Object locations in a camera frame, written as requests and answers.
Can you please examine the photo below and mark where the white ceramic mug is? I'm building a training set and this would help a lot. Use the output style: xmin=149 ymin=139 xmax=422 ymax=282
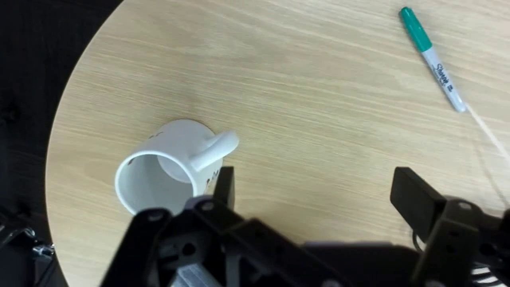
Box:
xmin=112 ymin=118 xmax=240 ymax=217

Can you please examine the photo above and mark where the chrome table leg base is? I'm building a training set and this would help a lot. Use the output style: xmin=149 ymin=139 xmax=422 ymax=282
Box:
xmin=0 ymin=209 xmax=55 ymax=265

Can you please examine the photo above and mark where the thin white cable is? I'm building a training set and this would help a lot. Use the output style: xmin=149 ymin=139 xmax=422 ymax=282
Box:
xmin=463 ymin=102 xmax=510 ymax=163

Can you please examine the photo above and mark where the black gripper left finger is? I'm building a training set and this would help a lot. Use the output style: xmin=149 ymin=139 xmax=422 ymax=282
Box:
xmin=98 ymin=164 xmax=348 ymax=287

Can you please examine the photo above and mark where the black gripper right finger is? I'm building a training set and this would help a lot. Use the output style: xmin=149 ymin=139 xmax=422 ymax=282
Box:
xmin=388 ymin=166 xmax=510 ymax=287

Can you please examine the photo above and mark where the green capped marker pen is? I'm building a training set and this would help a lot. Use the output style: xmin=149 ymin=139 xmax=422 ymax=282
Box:
xmin=396 ymin=5 xmax=468 ymax=115

